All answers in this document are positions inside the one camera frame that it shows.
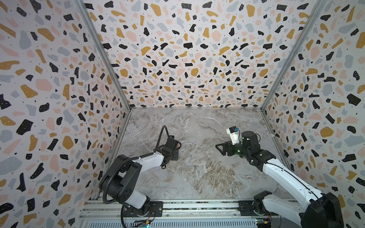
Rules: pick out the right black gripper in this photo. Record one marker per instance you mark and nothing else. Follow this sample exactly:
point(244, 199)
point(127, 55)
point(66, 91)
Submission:
point(228, 147)

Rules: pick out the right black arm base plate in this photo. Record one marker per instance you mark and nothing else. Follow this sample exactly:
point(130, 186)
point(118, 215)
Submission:
point(246, 208)

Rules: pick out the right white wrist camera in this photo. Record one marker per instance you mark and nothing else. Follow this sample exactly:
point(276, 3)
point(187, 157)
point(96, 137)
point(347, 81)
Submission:
point(234, 134)

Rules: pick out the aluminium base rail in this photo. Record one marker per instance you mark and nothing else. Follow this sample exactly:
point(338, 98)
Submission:
point(190, 213)

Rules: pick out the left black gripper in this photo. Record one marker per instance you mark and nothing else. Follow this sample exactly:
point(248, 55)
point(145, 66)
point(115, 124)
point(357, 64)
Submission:
point(175, 156)

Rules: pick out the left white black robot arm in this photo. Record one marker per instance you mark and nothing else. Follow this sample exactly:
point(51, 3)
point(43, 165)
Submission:
point(118, 184)

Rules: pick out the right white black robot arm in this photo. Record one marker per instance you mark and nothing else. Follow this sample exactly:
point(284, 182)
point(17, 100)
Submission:
point(312, 208)

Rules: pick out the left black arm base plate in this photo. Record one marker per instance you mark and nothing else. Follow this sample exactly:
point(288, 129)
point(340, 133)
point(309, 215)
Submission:
point(149, 209)

